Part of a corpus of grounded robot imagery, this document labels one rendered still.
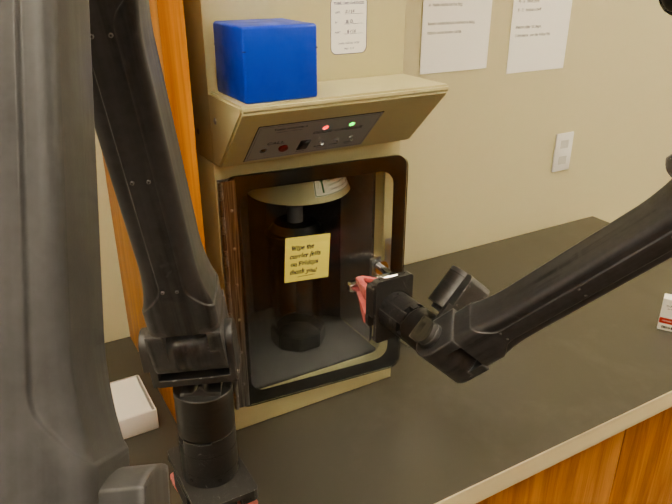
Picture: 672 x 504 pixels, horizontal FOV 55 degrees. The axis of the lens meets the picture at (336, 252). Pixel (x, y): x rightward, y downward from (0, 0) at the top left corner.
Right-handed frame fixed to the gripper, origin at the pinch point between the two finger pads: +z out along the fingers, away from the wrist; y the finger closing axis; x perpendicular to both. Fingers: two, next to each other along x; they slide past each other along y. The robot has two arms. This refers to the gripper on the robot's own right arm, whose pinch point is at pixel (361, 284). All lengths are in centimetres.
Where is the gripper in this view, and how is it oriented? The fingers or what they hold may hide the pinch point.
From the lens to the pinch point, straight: 103.2
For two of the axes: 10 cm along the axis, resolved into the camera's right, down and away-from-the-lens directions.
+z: -5.0, -3.6, 7.9
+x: -8.7, 2.1, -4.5
